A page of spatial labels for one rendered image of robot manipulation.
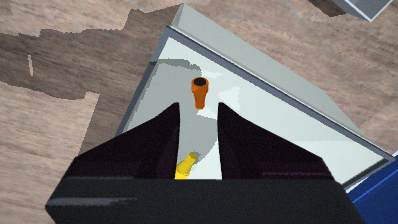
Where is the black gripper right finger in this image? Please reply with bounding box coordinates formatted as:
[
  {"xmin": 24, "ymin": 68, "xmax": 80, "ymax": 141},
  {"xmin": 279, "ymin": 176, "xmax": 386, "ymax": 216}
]
[{"xmin": 217, "ymin": 102, "xmax": 335, "ymax": 181}]

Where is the yellow wire connector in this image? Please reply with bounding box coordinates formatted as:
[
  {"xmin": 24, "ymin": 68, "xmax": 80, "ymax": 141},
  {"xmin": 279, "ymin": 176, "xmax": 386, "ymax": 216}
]
[{"xmin": 175, "ymin": 154, "xmax": 197, "ymax": 179}]

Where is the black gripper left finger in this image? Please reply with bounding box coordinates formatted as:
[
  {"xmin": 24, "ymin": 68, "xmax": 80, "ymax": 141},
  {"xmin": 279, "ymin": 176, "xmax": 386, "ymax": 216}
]
[{"xmin": 62, "ymin": 102, "xmax": 180, "ymax": 179}]

